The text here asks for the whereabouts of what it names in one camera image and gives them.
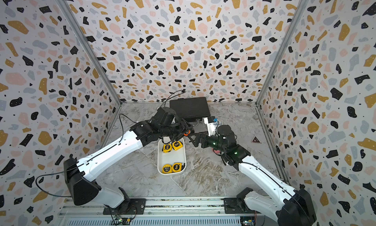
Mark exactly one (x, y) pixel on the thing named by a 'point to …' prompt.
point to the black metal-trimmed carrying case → (192, 109)
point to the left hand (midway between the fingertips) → (193, 128)
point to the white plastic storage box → (171, 156)
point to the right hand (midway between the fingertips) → (193, 135)
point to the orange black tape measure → (186, 134)
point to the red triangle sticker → (256, 140)
